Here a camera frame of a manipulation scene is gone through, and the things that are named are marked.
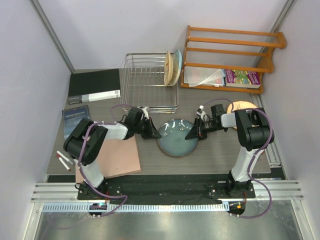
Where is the blue and cream plate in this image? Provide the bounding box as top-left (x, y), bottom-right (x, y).
top-left (170, 49), bottom-right (182, 87)

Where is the dark blue glazed plate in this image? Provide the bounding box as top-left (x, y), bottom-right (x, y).
top-left (157, 118), bottom-right (198, 158)

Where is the black binder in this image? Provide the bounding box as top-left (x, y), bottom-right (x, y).
top-left (67, 68), bottom-right (121, 105)

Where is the orange wooden shelf rack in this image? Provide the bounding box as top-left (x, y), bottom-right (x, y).
top-left (180, 25), bottom-right (287, 88)

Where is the dark blue book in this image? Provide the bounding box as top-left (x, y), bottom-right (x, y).
top-left (62, 105), bottom-right (90, 140)

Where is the small cream bird plate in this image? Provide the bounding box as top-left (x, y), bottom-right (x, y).
top-left (223, 101), bottom-right (257, 130)

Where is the pink board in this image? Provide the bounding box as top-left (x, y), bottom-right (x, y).
top-left (76, 137), bottom-right (141, 187)

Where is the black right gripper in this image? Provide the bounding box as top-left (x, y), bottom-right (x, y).
top-left (184, 117), bottom-right (221, 141)

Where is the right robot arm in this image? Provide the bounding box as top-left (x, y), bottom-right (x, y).
top-left (185, 104), bottom-right (274, 199)

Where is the purple colourful book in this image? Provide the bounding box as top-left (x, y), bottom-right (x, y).
top-left (225, 69), bottom-right (261, 89)

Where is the clear plastic folder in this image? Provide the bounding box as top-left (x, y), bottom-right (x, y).
top-left (184, 66), bottom-right (226, 87)

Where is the metal wire dish rack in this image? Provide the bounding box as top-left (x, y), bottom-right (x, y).
top-left (120, 52), bottom-right (179, 114)

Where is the large cream bird plate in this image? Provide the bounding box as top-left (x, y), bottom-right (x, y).
top-left (163, 51), bottom-right (174, 87)

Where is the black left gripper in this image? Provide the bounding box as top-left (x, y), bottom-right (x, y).
top-left (134, 117), bottom-right (162, 141)

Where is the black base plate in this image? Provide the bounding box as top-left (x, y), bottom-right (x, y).
top-left (75, 174), bottom-right (256, 201)

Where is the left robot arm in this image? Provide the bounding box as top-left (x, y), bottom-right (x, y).
top-left (63, 106), bottom-right (162, 200)

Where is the red white marker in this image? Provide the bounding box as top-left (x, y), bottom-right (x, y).
top-left (56, 151), bottom-right (71, 172)

